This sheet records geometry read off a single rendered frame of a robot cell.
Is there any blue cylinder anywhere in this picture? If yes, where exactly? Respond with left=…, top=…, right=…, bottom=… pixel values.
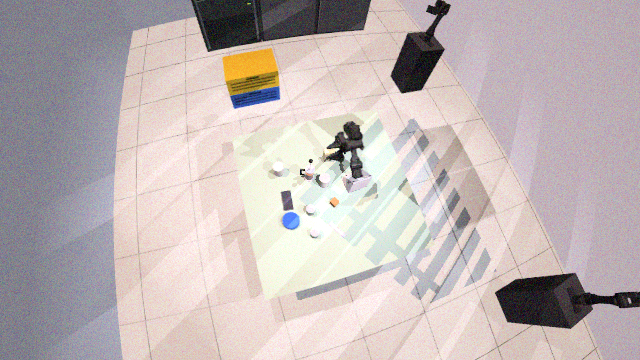
left=282, top=212, right=299, bottom=229

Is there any small orange cube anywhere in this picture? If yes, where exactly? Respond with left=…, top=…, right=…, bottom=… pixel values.
left=329, top=197, right=340, bottom=208

